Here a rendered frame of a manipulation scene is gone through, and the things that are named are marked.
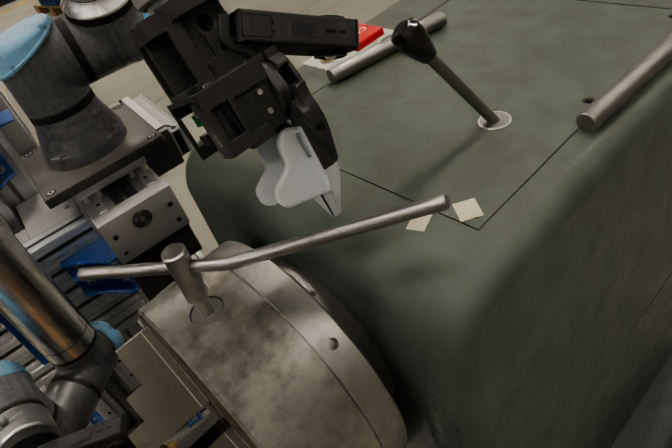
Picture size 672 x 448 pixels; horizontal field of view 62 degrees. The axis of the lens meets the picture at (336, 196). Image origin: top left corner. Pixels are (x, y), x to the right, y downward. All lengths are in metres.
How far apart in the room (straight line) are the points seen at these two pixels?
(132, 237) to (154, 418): 0.43
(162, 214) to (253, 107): 0.61
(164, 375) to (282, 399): 0.17
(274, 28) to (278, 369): 0.29
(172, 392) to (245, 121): 0.34
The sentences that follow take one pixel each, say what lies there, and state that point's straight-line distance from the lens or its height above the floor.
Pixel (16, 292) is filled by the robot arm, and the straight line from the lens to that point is 0.85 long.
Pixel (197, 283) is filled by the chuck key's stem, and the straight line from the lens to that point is 0.52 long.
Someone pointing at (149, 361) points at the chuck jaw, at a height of 1.17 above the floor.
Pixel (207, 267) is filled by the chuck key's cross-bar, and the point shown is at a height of 1.30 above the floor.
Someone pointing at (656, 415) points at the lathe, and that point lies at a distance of 1.25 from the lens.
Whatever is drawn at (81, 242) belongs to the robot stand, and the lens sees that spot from 1.13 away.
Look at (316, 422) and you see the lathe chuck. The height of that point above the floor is 1.16.
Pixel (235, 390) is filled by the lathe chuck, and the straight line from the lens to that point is 0.52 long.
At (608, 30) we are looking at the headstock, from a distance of 0.81.
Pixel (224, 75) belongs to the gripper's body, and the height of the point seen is 1.45.
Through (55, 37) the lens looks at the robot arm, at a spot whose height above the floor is 1.37.
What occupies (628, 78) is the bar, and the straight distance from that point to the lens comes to 0.66.
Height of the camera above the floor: 1.61
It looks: 38 degrees down
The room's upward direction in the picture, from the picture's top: 18 degrees counter-clockwise
